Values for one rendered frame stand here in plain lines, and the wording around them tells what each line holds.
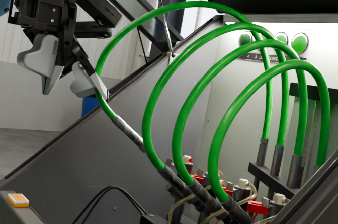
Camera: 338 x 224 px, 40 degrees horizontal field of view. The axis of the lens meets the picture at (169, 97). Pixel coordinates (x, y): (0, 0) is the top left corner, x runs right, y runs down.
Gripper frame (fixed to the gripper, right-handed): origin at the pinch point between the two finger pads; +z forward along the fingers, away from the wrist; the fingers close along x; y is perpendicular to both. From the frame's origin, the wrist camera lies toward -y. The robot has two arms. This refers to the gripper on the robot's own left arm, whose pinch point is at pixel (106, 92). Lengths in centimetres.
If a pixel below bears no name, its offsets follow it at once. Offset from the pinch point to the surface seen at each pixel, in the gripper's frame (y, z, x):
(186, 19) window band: -162, -166, -604
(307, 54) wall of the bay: -41.9, 15.2, -9.2
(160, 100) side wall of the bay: -10.4, 3.0, -28.8
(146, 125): -2.6, 12.1, 18.2
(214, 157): -7.3, 21.9, 30.0
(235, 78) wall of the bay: -30.1, 9.0, -28.2
